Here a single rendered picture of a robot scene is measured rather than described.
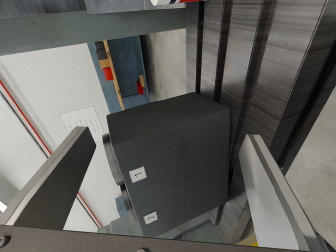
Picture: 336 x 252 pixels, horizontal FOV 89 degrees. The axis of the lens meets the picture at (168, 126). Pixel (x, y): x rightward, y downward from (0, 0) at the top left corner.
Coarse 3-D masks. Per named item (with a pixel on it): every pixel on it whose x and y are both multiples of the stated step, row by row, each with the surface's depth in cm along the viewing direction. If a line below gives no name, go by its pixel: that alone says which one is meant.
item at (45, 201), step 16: (80, 128) 10; (64, 144) 9; (80, 144) 10; (48, 160) 8; (64, 160) 9; (80, 160) 10; (32, 176) 8; (48, 176) 8; (64, 176) 9; (80, 176) 10; (32, 192) 7; (48, 192) 8; (64, 192) 9; (16, 208) 6; (32, 208) 7; (48, 208) 8; (64, 208) 9; (16, 224) 6; (32, 224) 7; (48, 224) 8; (64, 224) 9
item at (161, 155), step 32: (192, 96) 34; (128, 128) 25; (160, 128) 24; (192, 128) 26; (224, 128) 28; (128, 160) 24; (160, 160) 26; (192, 160) 28; (224, 160) 31; (128, 192) 26; (160, 192) 28; (192, 192) 31; (224, 192) 35; (160, 224) 31
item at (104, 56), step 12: (132, 36) 377; (96, 48) 340; (108, 48) 319; (108, 60) 355; (108, 72) 365; (144, 72) 376; (144, 84) 405; (120, 96) 379; (132, 96) 464; (144, 96) 448
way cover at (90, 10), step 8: (88, 0) 44; (96, 0) 43; (104, 0) 43; (112, 0) 43; (120, 0) 43; (128, 0) 43; (136, 0) 43; (144, 0) 42; (88, 8) 45; (96, 8) 45; (104, 8) 44; (112, 8) 44; (120, 8) 44; (128, 8) 44; (136, 8) 44; (144, 8) 44; (152, 8) 43; (160, 8) 42
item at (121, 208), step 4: (120, 196) 675; (116, 200) 662; (120, 200) 661; (116, 204) 649; (120, 204) 648; (120, 208) 636; (124, 208) 637; (120, 212) 641; (124, 212) 651; (120, 216) 657
